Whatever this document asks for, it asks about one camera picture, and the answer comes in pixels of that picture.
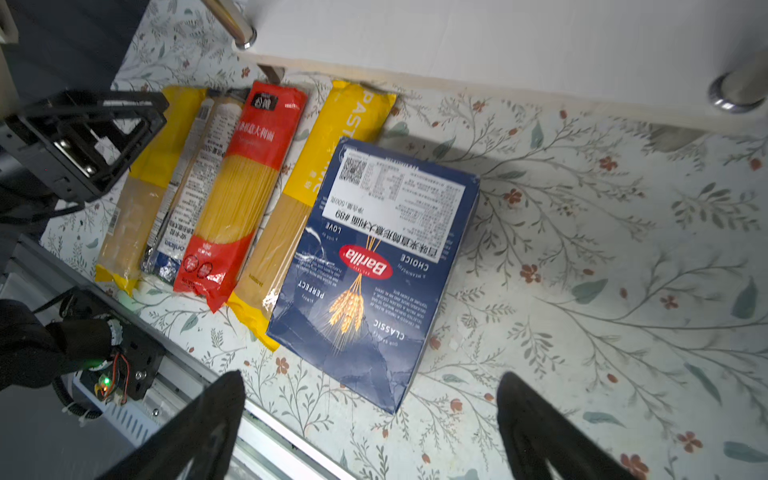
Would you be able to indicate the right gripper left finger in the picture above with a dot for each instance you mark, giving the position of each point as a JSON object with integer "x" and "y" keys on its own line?
{"x": 198, "y": 441}

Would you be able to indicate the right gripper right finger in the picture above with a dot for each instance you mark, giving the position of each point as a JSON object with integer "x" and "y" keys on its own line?
{"x": 539, "y": 440}

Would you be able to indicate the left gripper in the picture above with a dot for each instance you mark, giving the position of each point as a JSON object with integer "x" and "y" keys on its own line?
{"x": 73, "y": 146}

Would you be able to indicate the yellow Pasta Time bag middle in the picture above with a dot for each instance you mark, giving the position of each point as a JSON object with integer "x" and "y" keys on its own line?
{"x": 350, "y": 111}

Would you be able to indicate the white two-tier shelf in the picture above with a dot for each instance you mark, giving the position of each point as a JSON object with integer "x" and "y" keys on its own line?
{"x": 695, "y": 64}

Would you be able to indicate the clear blue spaghetti bag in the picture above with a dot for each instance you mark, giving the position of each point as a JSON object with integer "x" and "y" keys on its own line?
{"x": 191, "y": 182}

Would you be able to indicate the yellow spaghetti bag far left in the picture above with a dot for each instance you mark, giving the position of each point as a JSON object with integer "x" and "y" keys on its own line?
{"x": 144, "y": 189}

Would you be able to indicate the red spaghetti bag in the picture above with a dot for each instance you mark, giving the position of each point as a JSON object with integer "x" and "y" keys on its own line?
{"x": 241, "y": 191}

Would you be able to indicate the floral table mat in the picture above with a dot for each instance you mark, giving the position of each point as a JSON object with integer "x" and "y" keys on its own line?
{"x": 627, "y": 286}

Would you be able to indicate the dark blue Barilla box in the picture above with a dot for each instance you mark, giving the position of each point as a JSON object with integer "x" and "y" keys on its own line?
{"x": 371, "y": 267}

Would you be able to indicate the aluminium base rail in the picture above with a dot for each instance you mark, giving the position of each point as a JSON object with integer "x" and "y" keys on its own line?
{"x": 264, "y": 448}

